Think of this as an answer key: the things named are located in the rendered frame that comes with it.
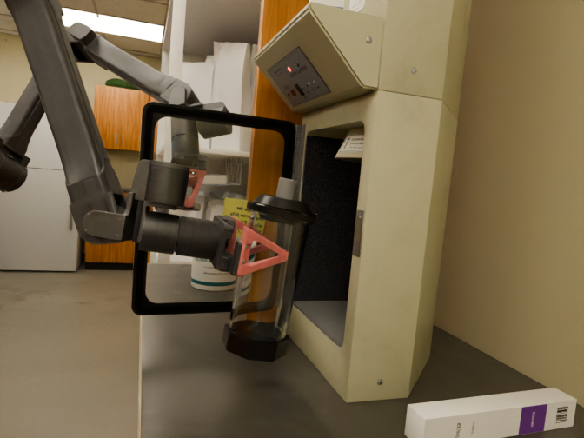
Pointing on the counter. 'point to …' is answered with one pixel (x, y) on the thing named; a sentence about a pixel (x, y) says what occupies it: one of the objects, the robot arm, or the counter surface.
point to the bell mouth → (352, 146)
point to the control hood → (329, 51)
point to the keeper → (358, 233)
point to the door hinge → (298, 157)
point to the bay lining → (328, 221)
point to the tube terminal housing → (394, 200)
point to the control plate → (285, 78)
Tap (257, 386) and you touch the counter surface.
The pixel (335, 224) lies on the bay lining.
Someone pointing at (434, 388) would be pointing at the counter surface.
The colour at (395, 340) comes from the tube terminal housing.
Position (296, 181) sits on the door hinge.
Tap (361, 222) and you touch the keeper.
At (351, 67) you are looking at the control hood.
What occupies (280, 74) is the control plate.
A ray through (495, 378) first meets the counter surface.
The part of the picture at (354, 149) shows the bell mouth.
